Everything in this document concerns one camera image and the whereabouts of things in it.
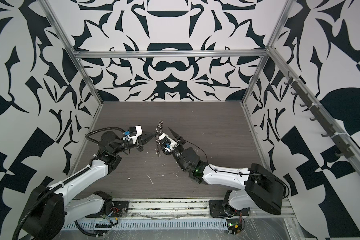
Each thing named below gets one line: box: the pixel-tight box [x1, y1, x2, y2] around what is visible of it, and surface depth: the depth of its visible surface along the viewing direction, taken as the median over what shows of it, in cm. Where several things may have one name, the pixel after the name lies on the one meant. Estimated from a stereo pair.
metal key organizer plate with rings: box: [155, 120, 164, 157], surface depth 70 cm
